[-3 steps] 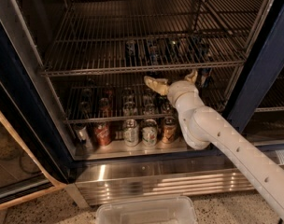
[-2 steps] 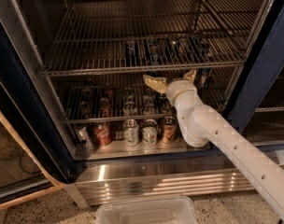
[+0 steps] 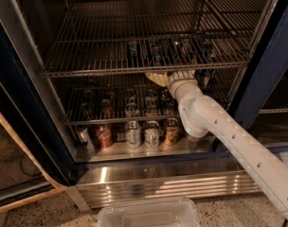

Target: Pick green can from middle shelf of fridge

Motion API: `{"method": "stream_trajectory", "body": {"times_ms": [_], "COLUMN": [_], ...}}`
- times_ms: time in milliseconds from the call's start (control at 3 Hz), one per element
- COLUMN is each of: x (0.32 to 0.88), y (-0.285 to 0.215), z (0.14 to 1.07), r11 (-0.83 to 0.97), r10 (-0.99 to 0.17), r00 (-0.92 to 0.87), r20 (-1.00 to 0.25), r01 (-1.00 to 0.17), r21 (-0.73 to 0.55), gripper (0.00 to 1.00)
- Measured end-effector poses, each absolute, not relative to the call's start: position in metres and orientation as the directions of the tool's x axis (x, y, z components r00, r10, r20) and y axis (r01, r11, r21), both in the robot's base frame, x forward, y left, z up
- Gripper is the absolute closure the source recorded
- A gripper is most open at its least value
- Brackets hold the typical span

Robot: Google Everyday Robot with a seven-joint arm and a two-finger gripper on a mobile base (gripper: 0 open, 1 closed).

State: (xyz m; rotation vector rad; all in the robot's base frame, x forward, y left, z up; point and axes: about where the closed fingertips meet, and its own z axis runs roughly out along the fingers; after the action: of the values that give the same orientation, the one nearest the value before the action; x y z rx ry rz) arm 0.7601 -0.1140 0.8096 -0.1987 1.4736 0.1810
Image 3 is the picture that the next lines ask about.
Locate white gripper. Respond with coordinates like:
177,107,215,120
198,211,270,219
145,71,203,101

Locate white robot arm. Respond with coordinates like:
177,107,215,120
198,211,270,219
146,70,288,220

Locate blue can shelf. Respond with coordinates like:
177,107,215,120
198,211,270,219
195,38,216,91
148,40,164,66

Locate dark can left middle shelf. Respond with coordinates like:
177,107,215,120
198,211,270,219
127,41,140,67

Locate blue can right middle shelf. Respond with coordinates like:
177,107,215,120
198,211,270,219
195,38,216,91

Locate copper orange can bottom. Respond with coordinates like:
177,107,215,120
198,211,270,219
164,118,180,146

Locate white green can bottom left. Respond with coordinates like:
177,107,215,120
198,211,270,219
125,120,141,148

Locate white tilted can bottom right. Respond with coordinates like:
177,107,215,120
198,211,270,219
186,133,201,143

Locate red soda can bottom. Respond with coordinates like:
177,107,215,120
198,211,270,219
96,124,113,148

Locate stainless steel display fridge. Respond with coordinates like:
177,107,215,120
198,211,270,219
0,0,288,214

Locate silver slim can bottom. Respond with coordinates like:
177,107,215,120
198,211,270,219
75,125,94,151

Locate open glass fridge door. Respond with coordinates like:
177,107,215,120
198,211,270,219
0,22,68,213

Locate clear plastic bin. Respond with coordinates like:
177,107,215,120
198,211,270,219
97,199,201,227

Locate upper wire shelf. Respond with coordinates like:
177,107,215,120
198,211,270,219
44,0,266,78

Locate wire shelf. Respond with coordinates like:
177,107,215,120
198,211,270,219
53,67,240,127
44,0,266,78

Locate middle wire shelf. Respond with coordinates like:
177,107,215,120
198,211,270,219
53,67,240,127

